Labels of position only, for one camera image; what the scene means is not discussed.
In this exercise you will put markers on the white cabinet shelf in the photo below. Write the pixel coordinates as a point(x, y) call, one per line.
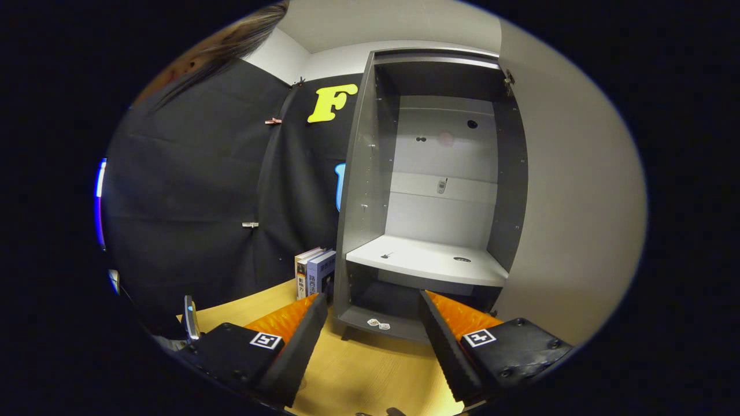
point(428, 260)

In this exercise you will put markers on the beige cabinet door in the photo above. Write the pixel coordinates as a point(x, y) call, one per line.
point(578, 202)

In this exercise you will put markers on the dark grey cabinet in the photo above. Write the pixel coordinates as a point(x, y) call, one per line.
point(370, 173)

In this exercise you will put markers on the black backdrop cloth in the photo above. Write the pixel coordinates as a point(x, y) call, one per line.
point(191, 190)

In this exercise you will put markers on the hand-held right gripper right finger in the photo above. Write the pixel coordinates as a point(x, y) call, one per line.
point(444, 352)

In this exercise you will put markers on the white book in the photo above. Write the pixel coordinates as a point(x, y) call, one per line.
point(300, 277)

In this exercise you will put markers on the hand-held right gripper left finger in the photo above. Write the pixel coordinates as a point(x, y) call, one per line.
point(303, 346)

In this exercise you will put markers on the black clip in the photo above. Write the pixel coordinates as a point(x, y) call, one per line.
point(299, 82)

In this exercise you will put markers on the copper clip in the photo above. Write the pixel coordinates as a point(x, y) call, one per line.
point(273, 121)

